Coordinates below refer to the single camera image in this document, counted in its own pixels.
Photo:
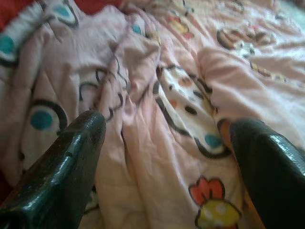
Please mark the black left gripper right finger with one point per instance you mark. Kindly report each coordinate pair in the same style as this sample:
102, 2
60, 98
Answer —
274, 176

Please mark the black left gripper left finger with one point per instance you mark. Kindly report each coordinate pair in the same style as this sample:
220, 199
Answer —
52, 181

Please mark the pink cartoon print blanket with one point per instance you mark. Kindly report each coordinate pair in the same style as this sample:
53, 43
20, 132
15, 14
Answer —
147, 167

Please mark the bed with grey floral sheet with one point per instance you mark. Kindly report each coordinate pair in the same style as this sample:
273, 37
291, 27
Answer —
295, 12

